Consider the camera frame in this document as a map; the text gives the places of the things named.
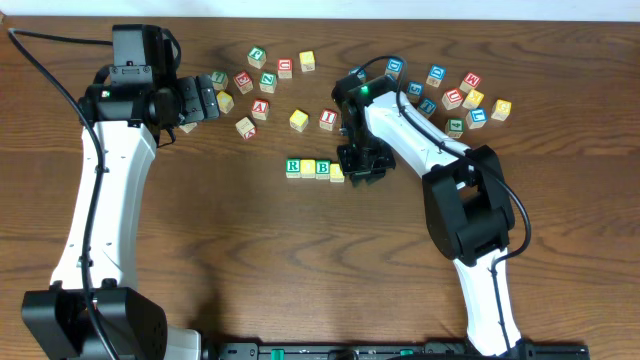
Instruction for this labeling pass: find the yellow O block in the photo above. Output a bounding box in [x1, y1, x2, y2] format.
[300, 159, 316, 179]
[329, 163, 345, 183]

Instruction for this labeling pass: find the green B block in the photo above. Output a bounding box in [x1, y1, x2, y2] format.
[315, 160, 331, 180]

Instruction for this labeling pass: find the green R block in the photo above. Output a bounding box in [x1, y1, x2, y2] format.
[285, 158, 301, 178]

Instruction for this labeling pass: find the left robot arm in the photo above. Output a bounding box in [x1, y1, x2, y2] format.
[21, 75, 219, 359]

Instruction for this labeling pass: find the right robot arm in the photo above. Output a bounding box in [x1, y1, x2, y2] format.
[332, 75, 521, 356]

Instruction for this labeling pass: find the yellow C block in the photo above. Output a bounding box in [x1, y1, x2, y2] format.
[216, 91, 235, 114]

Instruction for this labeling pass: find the green V block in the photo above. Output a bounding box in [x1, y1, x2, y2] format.
[179, 122, 197, 133]

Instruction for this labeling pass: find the green 7 block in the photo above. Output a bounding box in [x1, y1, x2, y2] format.
[210, 71, 229, 91]

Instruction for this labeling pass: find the red E block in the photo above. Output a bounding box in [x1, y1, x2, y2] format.
[233, 71, 253, 94]

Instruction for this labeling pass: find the red sided tan block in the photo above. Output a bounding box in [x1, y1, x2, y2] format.
[235, 117, 257, 140]

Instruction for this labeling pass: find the red I block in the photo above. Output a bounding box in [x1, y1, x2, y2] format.
[319, 109, 337, 131]

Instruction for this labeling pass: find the red V block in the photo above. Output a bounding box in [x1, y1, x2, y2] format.
[251, 99, 270, 121]

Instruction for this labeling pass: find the green J block top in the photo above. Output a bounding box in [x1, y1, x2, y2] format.
[247, 46, 267, 69]

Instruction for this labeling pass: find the green Z block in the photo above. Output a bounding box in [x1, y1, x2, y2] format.
[259, 72, 277, 93]

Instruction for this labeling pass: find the yellow block lower centre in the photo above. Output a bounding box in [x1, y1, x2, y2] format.
[289, 109, 309, 132]

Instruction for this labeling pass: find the blue T block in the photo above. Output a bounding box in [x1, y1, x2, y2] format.
[417, 98, 437, 119]

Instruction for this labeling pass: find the blue 2 block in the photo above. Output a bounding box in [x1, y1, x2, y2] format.
[349, 67, 367, 83]

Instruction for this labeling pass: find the blue 5 block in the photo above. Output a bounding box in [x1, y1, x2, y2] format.
[406, 81, 424, 103]

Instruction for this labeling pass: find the green 4 block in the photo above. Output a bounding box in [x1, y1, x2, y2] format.
[444, 118, 465, 139]

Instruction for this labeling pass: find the red U block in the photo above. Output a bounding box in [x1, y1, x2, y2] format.
[277, 58, 293, 79]

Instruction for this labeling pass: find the blue D block upper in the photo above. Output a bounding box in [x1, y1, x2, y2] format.
[385, 58, 404, 79]

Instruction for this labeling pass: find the blue d block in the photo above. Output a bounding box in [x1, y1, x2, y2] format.
[426, 64, 446, 88]
[385, 58, 404, 79]

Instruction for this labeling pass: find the blue D block right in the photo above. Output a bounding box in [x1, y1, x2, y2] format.
[426, 64, 446, 88]

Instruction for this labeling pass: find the blue L block right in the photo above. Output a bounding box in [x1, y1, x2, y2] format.
[465, 108, 488, 129]

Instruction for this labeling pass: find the yellow top block right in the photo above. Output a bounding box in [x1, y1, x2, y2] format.
[462, 89, 484, 110]

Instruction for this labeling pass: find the red M block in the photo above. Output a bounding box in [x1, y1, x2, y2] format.
[459, 72, 482, 93]

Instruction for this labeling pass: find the yellow block far right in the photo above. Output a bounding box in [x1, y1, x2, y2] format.
[491, 99, 512, 121]

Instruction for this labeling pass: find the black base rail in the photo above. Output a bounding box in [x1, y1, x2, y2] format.
[201, 341, 590, 360]

